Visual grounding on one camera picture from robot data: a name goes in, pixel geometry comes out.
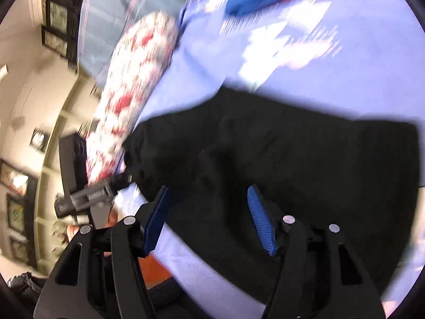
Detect black bag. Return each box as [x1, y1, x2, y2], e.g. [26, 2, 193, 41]
[7, 271, 47, 303]

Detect red and white floral pillow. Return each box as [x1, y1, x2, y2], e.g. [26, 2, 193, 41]
[84, 10, 181, 187]

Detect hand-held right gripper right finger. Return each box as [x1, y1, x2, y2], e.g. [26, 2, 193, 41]
[247, 184, 387, 319]

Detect lavender bed sheet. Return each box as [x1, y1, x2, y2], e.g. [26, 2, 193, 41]
[113, 0, 422, 319]

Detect grey-blue cloth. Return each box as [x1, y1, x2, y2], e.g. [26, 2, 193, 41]
[78, 0, 186, 77]

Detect small wall picture frame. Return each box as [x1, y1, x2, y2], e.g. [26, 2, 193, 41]
[31, 129, 50, 153]

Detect dark framed window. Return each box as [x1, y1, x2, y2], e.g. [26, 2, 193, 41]
[41, 0, 92, 72]

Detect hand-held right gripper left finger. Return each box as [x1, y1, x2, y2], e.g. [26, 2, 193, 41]
[33, 185, 171, 319]

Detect black pants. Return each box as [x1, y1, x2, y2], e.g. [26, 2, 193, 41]
[121, 85, 420, 319]

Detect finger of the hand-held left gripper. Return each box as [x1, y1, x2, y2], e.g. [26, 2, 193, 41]
[106, 172, 134, 195]

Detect orange cloth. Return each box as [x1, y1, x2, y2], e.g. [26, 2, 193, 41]
[104, 253, 173, 289]

